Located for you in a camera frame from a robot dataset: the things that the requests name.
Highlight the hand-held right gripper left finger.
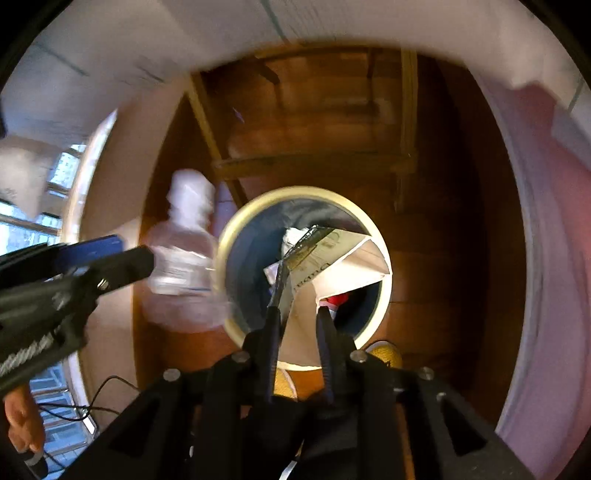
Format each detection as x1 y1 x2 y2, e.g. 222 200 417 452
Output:
60 258 296 480

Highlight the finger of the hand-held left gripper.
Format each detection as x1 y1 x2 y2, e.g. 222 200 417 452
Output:
69 244 156 296
44 234 126 278

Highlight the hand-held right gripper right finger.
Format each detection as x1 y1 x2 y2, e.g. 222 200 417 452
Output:
316 305 539 480

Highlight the clear plastic bottle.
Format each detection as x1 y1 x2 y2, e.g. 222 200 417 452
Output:
140 168 232 334

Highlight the white paper carton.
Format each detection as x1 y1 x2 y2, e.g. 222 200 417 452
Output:
263 224 390 366

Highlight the blue trash bin white rim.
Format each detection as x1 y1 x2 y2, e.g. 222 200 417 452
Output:
215 185 394 371

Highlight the person's left hand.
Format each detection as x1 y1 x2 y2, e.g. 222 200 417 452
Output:
2 384 47 455

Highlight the yellow patterned slipper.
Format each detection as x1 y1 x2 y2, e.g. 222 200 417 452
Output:
368 340 404 370
272 367 299 400

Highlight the pink table cloth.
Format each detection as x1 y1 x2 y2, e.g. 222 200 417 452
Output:
485 83 591 462

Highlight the glass window with frame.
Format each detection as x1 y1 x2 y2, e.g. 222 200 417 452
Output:
0 143 100 464

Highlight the thin black cable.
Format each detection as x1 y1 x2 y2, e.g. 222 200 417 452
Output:
36 375 140 432

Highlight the wooden table frame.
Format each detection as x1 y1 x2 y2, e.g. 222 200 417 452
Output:
186 46 419 214

